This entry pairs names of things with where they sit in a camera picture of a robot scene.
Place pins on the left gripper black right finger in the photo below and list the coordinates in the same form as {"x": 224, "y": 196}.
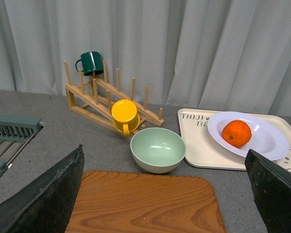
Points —
{"x": 271, "y": 186}

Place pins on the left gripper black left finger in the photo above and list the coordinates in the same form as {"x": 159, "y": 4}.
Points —
{"x": 46, "y": 204}

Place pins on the white round plate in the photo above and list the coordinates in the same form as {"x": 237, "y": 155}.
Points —
{"x": 266, "y": 139}

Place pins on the orange mandarin fruit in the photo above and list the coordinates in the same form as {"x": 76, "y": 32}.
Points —
{"x": 237, "y": 133}

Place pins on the brown wooden cutting board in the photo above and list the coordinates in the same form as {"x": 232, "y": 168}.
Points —
{"x": 119, "y": 202}

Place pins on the green dish drainer rack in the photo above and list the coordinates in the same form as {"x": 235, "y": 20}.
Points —
{"x": 15, "y": 134}

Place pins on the beige bear serving tray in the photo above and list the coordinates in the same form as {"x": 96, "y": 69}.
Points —
{"x": 204, "y": 151}

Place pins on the wooden peg drying rack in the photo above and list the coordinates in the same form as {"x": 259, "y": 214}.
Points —
{"x": 92, "y": 99}

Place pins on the yellow mug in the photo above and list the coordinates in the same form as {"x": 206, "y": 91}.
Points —
{"x": 125, "y": 116}

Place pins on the green bowl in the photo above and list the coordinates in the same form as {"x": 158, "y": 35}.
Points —
{"x": 158, "y": 150}

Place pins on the dark green mug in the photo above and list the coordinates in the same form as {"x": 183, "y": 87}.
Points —
{"x": 91, "y": 61}

